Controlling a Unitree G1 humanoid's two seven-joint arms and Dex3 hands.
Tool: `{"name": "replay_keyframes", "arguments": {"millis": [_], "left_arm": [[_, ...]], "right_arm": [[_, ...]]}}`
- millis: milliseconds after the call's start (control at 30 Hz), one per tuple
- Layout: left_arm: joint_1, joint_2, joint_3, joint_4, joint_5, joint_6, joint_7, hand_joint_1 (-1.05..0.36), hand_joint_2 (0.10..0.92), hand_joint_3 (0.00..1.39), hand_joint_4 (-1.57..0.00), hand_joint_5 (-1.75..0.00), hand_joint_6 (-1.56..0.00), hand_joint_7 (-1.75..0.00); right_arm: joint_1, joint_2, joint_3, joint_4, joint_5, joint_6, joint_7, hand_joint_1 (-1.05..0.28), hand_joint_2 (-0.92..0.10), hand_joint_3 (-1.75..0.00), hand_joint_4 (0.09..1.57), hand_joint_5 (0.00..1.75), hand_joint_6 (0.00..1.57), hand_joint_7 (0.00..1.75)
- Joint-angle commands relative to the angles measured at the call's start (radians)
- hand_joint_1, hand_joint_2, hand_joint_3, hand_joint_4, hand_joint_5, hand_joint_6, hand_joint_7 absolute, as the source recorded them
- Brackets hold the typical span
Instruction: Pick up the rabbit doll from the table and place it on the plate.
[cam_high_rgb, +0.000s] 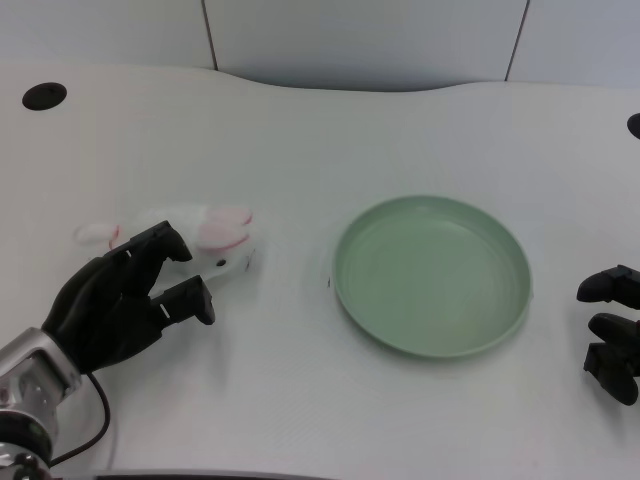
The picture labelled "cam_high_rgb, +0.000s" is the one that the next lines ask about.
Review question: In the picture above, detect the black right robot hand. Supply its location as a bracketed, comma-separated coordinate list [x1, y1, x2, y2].
[576, 265, 640, 407]

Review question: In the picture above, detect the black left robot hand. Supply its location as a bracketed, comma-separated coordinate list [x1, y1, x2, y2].
[41, 220, 217, 375]

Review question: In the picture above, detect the white pink rabbit doll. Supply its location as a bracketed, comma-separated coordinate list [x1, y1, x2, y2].
[73, 202, 257, 293]

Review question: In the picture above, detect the green round plate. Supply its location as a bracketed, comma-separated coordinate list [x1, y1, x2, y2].
[331, 194, 534, 360]

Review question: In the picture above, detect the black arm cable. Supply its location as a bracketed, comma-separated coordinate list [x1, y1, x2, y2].
[49, 371, 111, 453]

